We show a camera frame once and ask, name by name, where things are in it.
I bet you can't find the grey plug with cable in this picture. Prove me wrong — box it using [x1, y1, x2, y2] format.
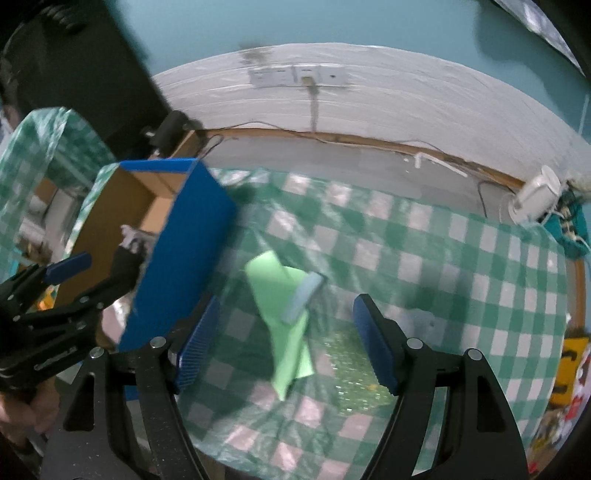
[302, 76, 324, 134]

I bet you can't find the green checkered tablecloth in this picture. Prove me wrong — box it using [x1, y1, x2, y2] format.
[69, 164, 578, 480]

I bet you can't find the green bubble wrap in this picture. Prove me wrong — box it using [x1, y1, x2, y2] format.
[318, 318, 398, 414]

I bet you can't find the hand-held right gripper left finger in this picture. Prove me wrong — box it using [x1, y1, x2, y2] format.
[41, 295, 222, 480]

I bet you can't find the white plastic strip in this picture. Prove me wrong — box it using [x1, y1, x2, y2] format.
[413, 154, 468, 178]

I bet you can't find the teal plastic basket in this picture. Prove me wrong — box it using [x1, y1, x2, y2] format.
[545, 189, 591, 259]

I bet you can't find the cardboard box with blue rim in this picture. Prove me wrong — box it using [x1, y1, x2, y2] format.
[58, 158, 238, 400]

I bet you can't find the silver foil curtain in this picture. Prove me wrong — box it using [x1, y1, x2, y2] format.
[494, 0, 583, 72]

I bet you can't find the white electric kettle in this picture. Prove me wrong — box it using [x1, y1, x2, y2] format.
[508, 165, 561, 224]

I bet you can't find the brown cardboard piece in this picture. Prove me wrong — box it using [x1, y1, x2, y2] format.
[171, 130, 209, 160]

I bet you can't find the light green paper sheet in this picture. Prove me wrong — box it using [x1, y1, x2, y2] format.
[245, 250, 317, 401]

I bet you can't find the green checkered plastic cover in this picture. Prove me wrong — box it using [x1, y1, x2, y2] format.
[0, 107, 116, 287]

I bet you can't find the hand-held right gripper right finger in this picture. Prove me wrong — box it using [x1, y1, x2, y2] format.
[353, 293, 529, 480]

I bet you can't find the white plastic bag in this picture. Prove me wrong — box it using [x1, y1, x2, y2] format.
[119, 224, 155, 254]

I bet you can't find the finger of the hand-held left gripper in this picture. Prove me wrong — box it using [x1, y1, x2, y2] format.
[9, 252, 92, 296]
[23, 247, 144, 329]

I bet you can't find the person's left hand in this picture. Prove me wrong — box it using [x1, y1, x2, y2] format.
[0, 374, 61, 450]

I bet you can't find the black cabinet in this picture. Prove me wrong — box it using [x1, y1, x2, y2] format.
[0, 0, 172, 145]

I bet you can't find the yellow printed bag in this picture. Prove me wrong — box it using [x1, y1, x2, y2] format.
[551, 337, 591, 408]

